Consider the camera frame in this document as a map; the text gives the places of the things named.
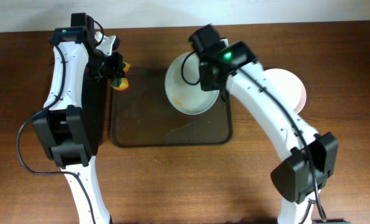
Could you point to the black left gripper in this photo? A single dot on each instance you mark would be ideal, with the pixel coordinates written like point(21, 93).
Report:
point(115, 66)

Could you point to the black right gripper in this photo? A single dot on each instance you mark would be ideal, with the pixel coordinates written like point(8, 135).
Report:
point(208, 79)

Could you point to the yellow green sponge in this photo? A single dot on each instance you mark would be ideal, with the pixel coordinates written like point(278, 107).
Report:
point(120, 82)

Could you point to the grey-white plate with sauce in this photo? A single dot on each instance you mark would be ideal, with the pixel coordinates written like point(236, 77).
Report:
point(186, 98)

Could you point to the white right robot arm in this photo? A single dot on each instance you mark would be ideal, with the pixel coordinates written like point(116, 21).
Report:
point(307, 158)

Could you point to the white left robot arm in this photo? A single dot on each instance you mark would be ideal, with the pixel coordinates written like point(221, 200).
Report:
point(70, 125)

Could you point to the black plastic tray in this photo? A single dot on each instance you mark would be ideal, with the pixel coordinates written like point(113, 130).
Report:
point(94, 98)

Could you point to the brown plastic tray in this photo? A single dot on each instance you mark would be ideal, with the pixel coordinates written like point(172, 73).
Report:
point(142, 116)

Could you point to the white plate at side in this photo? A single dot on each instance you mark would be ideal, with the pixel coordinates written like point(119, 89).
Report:
point(289, 86)

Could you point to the black object bottom edge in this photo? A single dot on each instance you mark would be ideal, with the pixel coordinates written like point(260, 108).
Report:
point(332, 222)

